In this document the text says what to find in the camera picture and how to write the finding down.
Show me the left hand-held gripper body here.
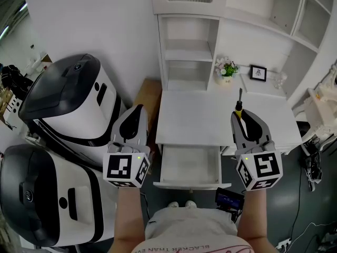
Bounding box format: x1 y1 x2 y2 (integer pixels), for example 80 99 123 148
102 141 152 189

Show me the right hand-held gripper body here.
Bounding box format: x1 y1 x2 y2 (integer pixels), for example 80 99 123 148
234 140 284 192

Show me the yellow handled screwdriver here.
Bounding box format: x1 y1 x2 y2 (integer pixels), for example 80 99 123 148
234 87 244 120

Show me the white drawer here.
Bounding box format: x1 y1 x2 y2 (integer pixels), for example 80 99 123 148
153 144 233 190

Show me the person's left forearm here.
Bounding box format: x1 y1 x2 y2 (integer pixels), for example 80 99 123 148
113 187 147 253

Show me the person's right forearm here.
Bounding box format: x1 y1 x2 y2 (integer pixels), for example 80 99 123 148
236 189 272 253

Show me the tall brown cardboard box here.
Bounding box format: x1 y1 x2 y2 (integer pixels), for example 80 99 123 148
132 78 163 148

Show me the white desk with hutch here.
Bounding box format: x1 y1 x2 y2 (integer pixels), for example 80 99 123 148
150 0 337 155

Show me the large white black robot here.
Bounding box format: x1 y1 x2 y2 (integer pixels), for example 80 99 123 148
0 144 117 248
18 53 126 153

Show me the black device with screen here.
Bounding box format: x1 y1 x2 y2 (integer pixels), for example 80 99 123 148
214 187 245 222

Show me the black equipment pile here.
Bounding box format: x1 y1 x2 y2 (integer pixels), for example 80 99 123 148
302 138 323 192

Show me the clear glass ornament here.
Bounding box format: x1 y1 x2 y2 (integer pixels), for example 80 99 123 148
273 71 288 90

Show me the small potted flower plant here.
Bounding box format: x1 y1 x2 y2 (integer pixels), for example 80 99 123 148
214 56 241 87

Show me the white power strip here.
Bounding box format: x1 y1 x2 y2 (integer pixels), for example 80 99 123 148
274 238 293 250

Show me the person's light shirt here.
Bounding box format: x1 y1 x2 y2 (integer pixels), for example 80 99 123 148
131 207 254 253

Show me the black garment heap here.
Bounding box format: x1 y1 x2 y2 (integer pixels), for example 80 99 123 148
0 64 34 98

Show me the black floor cable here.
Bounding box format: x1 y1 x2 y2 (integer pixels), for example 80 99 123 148
289 167 303 241

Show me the black picture frame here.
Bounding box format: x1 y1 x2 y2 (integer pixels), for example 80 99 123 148
250 64 267 83

